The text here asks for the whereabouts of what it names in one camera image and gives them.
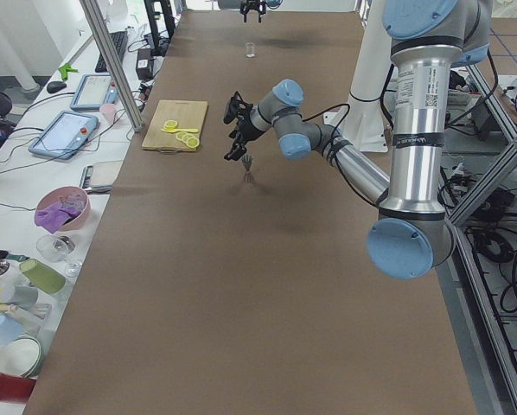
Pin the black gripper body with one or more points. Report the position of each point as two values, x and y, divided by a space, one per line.
252 7
247 128

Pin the steel jigger measuring cup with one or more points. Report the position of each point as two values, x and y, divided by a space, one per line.
247 164

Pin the clear glass shaker cup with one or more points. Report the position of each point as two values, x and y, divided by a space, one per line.
250 50

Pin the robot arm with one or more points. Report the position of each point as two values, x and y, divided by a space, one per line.
417 43
234 5

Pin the pink cup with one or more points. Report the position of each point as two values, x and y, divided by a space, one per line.
108 111

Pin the green cup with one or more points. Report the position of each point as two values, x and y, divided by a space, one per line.
42 276

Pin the light blue cup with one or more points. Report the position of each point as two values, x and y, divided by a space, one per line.
10 329

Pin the wooden cutting board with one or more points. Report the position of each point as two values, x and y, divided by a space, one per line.
188 114

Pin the lemon slice under knife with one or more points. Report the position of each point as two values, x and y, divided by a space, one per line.
170 125

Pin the black power adapter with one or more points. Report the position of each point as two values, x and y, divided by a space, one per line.
145 64

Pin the far teach pendant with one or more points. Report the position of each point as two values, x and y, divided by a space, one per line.
93 91

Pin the teach pendant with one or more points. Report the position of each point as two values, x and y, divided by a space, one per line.
93 91
65 135

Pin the near teach pendant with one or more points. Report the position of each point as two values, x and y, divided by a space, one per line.
65 135

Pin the pink bowl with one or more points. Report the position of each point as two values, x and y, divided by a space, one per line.
69 196

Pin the purple cloth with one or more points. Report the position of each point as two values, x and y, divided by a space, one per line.
53 217

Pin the black computer mouse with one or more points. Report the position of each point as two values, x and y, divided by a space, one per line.
55 86

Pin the wine glass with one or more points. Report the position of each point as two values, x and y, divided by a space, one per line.
58 249

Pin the white green bowl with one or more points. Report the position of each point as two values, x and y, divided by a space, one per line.
22 357

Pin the red cylinder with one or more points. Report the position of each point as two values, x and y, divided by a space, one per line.
15 389

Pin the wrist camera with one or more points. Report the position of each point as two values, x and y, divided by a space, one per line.
232 110

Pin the aluminium frame post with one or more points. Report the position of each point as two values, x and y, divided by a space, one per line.
106 48

